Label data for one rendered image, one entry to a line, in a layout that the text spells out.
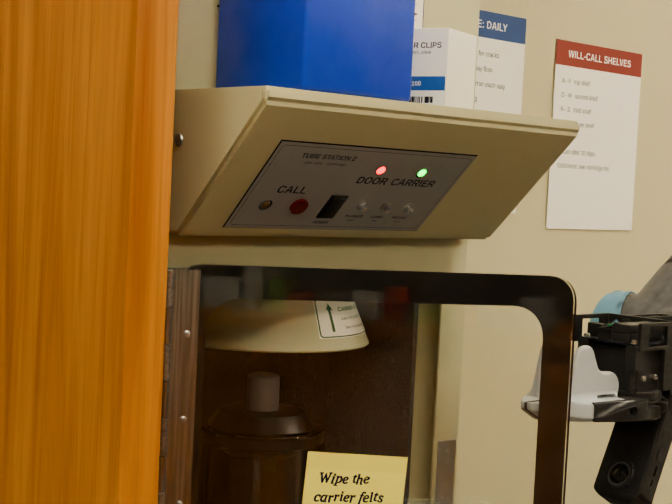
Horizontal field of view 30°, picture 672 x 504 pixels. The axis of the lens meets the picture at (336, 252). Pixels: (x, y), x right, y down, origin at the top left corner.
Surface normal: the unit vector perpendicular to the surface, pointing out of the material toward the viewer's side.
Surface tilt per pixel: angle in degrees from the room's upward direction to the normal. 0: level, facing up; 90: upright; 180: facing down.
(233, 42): 90
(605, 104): 90
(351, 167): 135
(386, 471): 90
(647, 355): 90
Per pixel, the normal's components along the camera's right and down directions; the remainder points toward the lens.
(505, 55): 0.66, 0.07
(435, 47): -0.51, 0.02
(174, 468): 0.25, 0.07
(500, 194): 0.43, 0.76
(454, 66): 0.86, 0.07
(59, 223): -0.75, 0.00
